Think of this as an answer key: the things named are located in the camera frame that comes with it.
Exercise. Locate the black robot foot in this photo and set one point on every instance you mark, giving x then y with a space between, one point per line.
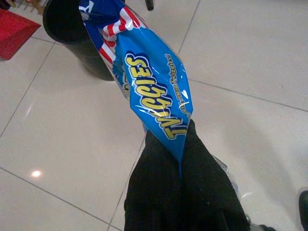
303 207

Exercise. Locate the red plastic dustpan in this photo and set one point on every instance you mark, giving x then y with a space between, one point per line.
14 36

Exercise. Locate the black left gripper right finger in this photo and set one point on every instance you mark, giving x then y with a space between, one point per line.
207 192

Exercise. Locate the black round rubbish bin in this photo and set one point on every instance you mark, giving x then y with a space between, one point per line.
72 36

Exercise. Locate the blue Twiggies snack bag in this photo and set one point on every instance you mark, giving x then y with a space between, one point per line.
144 60

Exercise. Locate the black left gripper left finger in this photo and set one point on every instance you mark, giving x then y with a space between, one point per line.
154 192

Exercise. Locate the wooden slatted rack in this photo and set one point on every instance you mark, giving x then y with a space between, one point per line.
39 8

